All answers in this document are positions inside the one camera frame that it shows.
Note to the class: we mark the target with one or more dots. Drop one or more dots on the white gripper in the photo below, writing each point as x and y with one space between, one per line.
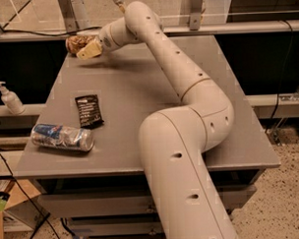
104 39

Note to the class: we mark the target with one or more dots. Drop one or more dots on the orange soda can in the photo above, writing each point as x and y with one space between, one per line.
75 43

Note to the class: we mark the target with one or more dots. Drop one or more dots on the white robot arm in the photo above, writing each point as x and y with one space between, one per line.
172 140

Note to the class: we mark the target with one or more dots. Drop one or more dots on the blue silver redbull can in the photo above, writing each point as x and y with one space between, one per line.
62 137

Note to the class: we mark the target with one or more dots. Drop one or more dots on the black snack packet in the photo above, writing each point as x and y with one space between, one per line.
89 111

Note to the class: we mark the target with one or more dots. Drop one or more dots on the white pump dispenser bottle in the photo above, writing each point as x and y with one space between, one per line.
11 100

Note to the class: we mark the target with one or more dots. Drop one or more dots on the grey drawer cabinet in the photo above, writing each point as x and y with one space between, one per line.
131 86

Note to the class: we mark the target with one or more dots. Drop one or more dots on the top grey drawer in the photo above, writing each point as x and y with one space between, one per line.
137 201

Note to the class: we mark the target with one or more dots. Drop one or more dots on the green object on box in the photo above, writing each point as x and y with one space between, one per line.
4 197

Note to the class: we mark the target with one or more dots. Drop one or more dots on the cardboard box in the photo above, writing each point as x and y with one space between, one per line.
22 212

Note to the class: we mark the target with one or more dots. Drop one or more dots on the middle grey drawer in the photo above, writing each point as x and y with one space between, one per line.
138 224

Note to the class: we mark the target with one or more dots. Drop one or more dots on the grey metal bracket left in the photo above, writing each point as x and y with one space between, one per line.
74 15

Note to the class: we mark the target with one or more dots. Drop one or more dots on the grey metal bracket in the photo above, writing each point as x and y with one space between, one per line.
74 15
191 13

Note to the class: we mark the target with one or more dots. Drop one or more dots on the grey metal bracket right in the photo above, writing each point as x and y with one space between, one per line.
191 13

